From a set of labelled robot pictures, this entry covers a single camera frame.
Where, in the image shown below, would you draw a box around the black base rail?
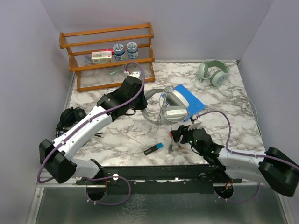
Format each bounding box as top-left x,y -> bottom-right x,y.
76,164 -> 231,195

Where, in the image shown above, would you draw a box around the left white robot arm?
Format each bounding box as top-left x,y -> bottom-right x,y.
39,76 -> 147,184

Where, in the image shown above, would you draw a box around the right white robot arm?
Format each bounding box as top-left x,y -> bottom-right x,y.
170,125 -> 299,197

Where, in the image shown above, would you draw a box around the white red box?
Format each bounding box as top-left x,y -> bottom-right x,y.
91,50 -> 112,63

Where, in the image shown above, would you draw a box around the grey white headphones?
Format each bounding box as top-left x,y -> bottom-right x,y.
141,86 -> 189,126

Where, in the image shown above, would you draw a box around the wooden shelf rack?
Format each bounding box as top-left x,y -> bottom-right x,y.
59,22 -> 156,92

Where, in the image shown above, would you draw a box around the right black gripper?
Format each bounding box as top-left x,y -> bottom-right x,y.
170,123 -> 205,155

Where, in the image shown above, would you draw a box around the white stick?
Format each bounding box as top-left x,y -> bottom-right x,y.
126,133 -> 146,146

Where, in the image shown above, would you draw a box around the black blue headphones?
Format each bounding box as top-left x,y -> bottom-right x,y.
55,107 -> 103,138

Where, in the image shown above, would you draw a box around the blue white jar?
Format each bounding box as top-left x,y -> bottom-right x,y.
126,42 -> 138,59
113,44 -> 125,61

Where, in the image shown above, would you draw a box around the right blue white jar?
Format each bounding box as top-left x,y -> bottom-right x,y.
126,42 -> 138,59

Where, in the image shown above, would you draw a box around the blue notebook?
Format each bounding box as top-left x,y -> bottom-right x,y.
173,84 -> 206,122

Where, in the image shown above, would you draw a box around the blue black highlighter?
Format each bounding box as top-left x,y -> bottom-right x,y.
143,143 -> 163,155

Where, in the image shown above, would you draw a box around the mint green headphones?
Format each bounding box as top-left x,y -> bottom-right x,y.
197,59 -> 229,86

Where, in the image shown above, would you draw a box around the left blue white jar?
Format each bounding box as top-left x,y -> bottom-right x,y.
113,44 -> 125,61

